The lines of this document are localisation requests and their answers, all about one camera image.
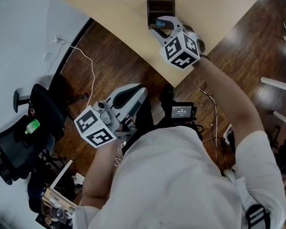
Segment cardboard box of clutter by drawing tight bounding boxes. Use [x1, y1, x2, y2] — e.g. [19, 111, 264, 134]
[41, 187, 80, 227]

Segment person's black shoe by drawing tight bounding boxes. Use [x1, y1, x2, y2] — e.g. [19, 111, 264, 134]
[160, 84, 175, 115]

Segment white flat board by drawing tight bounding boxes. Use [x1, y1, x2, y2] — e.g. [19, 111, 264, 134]
[49, 159, 74, 190]

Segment black bag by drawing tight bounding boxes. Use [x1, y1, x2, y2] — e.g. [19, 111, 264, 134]
[27, 172, 53, 213]

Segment dark brown wooden organizer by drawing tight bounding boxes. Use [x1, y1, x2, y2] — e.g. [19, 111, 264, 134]
[146, 0, 176, 30]

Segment black strap buckle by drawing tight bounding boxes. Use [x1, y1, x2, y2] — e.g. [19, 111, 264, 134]
[245, 204, 272, 229]

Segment black mesh office chair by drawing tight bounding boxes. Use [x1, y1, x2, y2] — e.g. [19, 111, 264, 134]
[0, 83, 65, 186]

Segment black chest-mounted screen device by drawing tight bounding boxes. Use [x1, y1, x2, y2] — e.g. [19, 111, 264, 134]
[163, 101, 198, 126]

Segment white charging cable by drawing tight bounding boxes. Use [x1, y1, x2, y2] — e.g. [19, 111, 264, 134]
[58, 41, 96, 110]

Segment green plastic bottle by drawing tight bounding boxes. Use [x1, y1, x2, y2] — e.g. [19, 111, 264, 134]
[24, 119, 41, 135]

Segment person's left forearm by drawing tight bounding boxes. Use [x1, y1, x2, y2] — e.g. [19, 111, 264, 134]
[82, 139, 125, 210]

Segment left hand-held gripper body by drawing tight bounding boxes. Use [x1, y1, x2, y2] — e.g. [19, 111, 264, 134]
[73, 83, 149, 149]

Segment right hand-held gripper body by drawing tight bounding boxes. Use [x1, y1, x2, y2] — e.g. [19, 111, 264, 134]
[158, 15, 206, 71]

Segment person's black trousers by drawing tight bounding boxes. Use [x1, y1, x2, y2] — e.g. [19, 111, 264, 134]
[122, 98, 169, 156]

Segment person's white shirt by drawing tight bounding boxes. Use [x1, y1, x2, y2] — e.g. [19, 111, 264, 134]
[72, 125, 286, 229]

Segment white wall charger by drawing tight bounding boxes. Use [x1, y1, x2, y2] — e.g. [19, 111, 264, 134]
[52, 35, 66, 45]

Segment light wooden table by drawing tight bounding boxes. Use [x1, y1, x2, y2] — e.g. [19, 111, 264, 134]
[51, 0, 263, 88]

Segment person's right forearm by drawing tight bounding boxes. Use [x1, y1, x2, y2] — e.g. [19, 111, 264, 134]
[192, 55, 266, 154]

